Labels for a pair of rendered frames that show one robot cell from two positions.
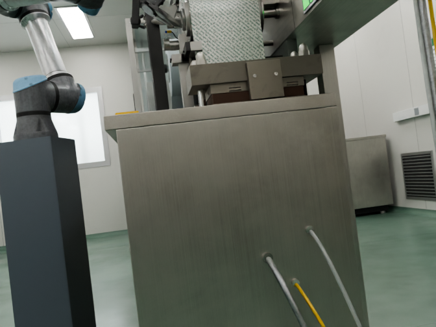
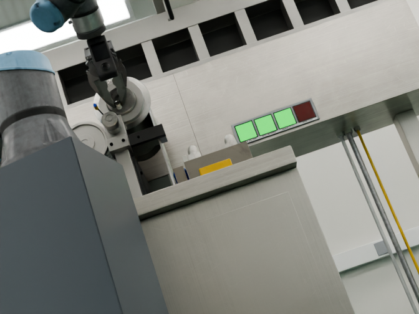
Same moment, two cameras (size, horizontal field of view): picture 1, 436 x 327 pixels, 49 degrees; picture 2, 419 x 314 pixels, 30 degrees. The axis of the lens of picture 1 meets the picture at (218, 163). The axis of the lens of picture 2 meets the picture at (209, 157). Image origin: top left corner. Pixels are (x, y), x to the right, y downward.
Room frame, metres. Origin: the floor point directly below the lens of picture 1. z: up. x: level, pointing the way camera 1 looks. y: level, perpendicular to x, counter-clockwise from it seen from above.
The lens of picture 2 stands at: (1.29, 1.83, 0.40)
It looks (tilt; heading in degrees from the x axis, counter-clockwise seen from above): 19 degrees up; 276
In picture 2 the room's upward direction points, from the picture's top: 20 degrees counter-clockwise
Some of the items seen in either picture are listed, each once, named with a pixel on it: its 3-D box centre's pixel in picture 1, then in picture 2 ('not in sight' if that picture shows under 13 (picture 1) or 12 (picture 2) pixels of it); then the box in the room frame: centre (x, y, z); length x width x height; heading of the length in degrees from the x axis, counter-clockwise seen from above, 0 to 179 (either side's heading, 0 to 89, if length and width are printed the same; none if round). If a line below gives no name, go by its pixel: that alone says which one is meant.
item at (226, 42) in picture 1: (230, 50); (166, 157); (1.60, -0.09, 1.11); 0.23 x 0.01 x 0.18; 98
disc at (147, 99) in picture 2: (188, 19); (121, 103); (1.64, 0.04, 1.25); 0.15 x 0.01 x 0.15; 8
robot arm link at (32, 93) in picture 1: (32, 95); (22, 91); (1.69, 0.62, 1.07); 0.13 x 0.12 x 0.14; 144
